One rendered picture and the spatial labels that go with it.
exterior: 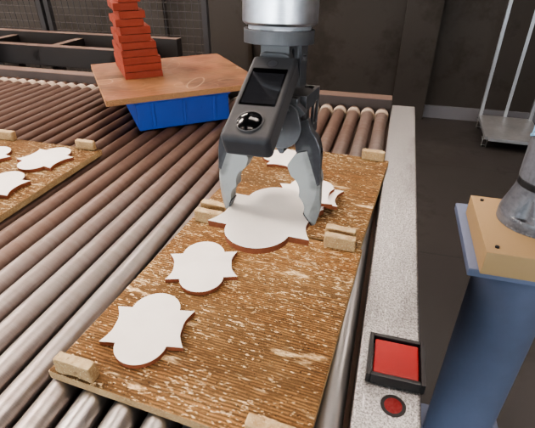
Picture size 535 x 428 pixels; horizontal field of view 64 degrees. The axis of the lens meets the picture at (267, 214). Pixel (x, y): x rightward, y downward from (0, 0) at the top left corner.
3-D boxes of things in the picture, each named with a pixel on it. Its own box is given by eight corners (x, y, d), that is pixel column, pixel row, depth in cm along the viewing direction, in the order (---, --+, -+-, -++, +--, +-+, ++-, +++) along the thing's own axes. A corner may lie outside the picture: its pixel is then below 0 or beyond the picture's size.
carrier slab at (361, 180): (387, 166, 114) (388, 160, 113) (359, 253, 81) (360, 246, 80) (264, 148, 124) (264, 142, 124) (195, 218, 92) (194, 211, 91)
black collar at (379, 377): (422, 350, 62) (425, 342, 61) (424, 395, 56) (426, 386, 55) (368, 339, 64) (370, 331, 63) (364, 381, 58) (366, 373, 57)
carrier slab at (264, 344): (361, 256, 81) (362, 249, 80) (302, 467, 48) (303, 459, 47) (194, 222, 90) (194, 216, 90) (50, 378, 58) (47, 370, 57)
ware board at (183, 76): (217, 58, 180) (216, 53, 179) (265, 87, 141) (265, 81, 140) (91, 69, 163) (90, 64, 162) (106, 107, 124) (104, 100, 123)
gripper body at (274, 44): (318, 135, 52) (328, 26, 46) (299, 159, 45) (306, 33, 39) (259, 127, 54) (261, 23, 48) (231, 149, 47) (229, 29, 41)
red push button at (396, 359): (416, 353, 62) (419, 346, 61) (417, 388, 57) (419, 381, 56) (374, 344, 63) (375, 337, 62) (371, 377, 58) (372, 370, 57)
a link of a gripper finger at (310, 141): (335, 177, 47) (306, 99, 44) (331, 182, 46) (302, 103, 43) (295, 187, 49) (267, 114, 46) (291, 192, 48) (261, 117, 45)
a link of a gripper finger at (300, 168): (344, 202, 53) (318, 132, 50) (334, 224, 48) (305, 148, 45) (320, 207, 54) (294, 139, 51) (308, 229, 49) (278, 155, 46)
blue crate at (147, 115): (205, 94, 169) (203, 69, 164) (232, 119, 145) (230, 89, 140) (123, 104, 158) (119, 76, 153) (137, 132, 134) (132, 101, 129)
